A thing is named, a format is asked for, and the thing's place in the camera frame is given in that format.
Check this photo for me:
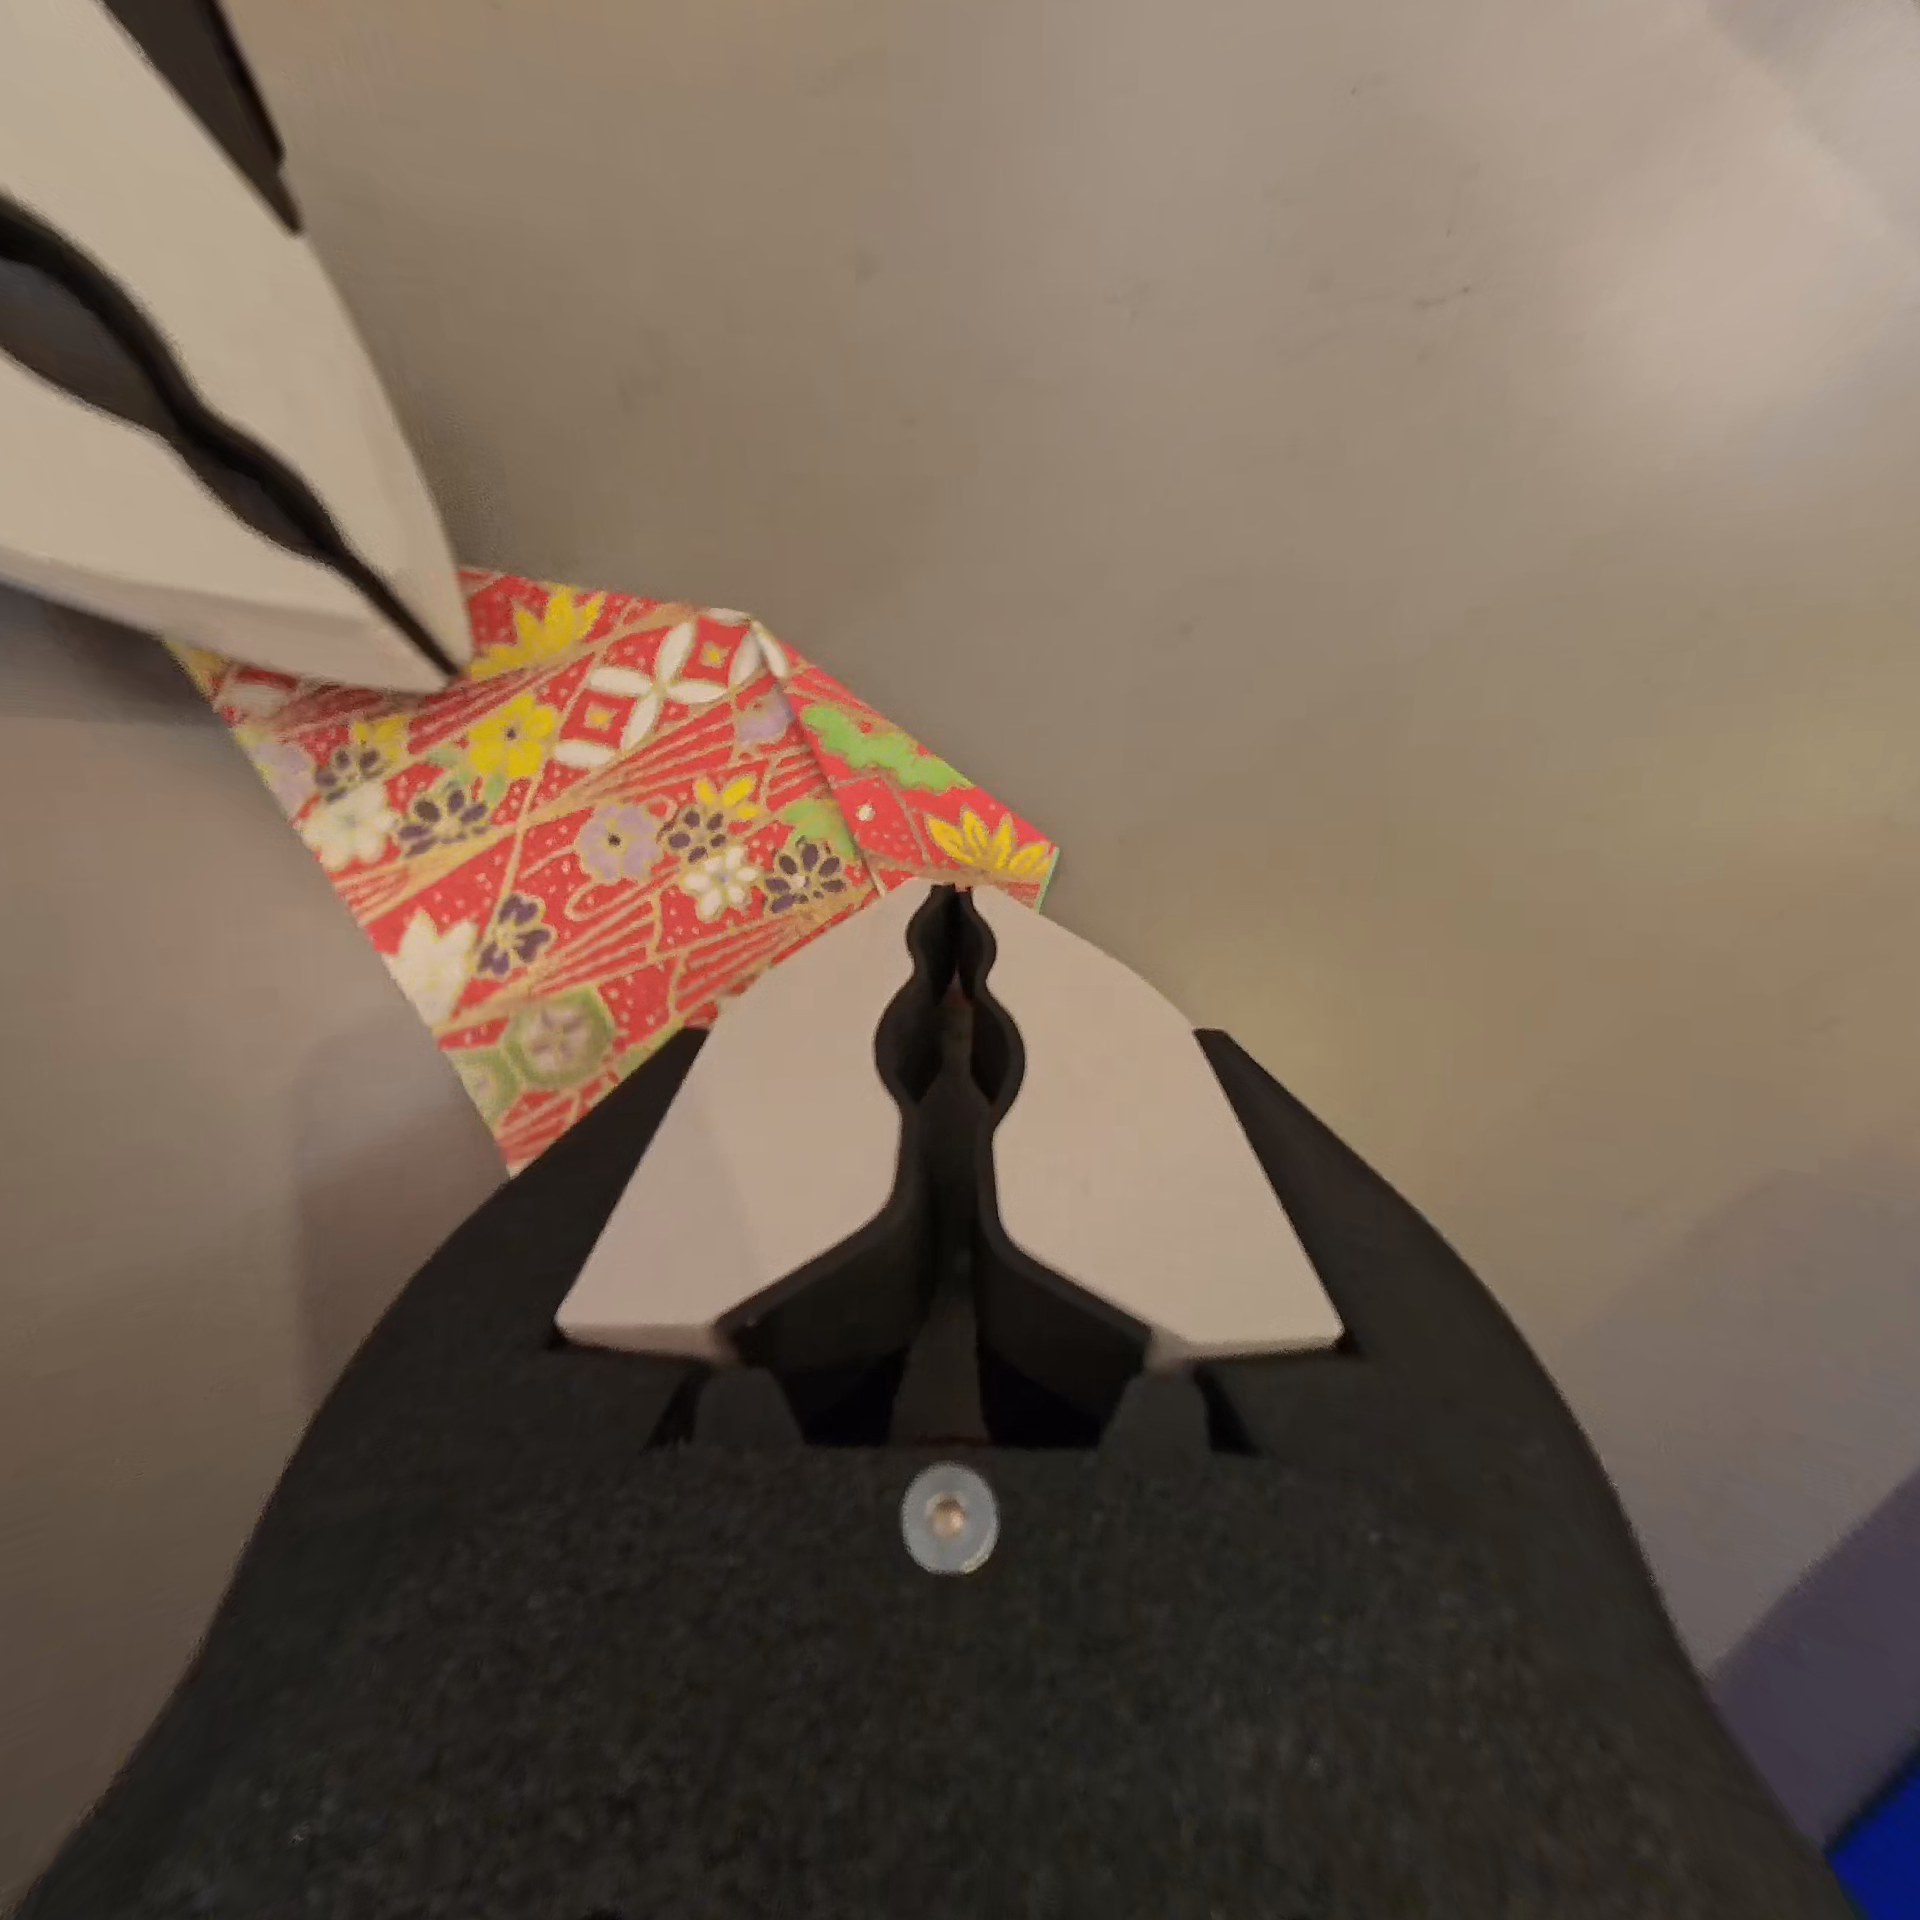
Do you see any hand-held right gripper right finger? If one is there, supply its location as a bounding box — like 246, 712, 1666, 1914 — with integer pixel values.
960, 883, 1348, 1446

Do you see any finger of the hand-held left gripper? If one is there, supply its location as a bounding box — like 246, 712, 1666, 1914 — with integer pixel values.
0, 194, 459, 698
0, 0, 473, 672

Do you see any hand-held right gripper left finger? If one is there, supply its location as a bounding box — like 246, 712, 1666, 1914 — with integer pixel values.
555, 879, 963, 1446

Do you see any red floral green-backed origami paper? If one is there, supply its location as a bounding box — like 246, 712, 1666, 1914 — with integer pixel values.
168, 567, 1063, 1177

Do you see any blue plastic bin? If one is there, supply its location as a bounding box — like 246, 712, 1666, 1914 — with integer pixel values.
1823, 1746, 1920, 1920

